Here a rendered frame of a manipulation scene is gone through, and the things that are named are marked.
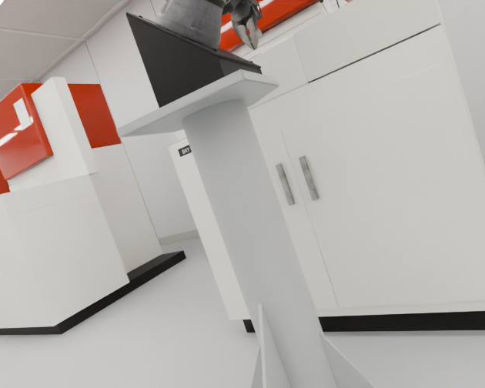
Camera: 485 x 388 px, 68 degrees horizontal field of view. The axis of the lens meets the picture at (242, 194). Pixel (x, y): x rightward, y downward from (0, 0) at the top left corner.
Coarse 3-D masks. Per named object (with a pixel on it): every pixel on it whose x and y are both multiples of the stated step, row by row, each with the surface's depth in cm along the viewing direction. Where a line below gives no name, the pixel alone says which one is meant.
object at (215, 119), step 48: (192, 96) 69; (240, 96) 79; (192, 144) 82; (240, 144) 79; (240, 192) 79; (240, 240) 81; (288, 240) 84; (240, 288) 87; (288, 288) 82; (288, 336) 82; (288, 384) 83; (336, 384) 87
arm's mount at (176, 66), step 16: (128, 16) 79; (144, 32) 78; (160, 32) 77; (144, 48) 79; (160, 48) 78; (176, 48) 76; (192, 48) 75; (208, 48) 73; (144, 64) 80; (160, 64) 78; (176, 64) 77; (192, 64) 75; (208, 64) 74; (224, 64) 75; (240, 64) 83; (160, 80) 79; (176, 80) 78; (192, 80) 76; (208, 80) 75; (160, 96) 80; (176, 96) 78
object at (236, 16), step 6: (240, 0) 112; (246, 0) 112; (252, 0) 114; (240, 6) 113; (246, 6) 112; (234, 12) 115; (240, 12) 114; (246, 12) 113; (258, 12) 117; (234, 18) 115; (240, 18) 114; (246, 18) 115; (258, 18) 117
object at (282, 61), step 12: (276, 48) 107; (288, 48) 105; (252, 60) 112; (264, 60) 110; (276, 60) 108; (288, 60) 106; (300, 60) 104; (264, 72) 111; (276, 72) 109; (288, 72) 107; (300, 72) 105; (288, 84) 108; (300, 84) 106; (180, 132) 134
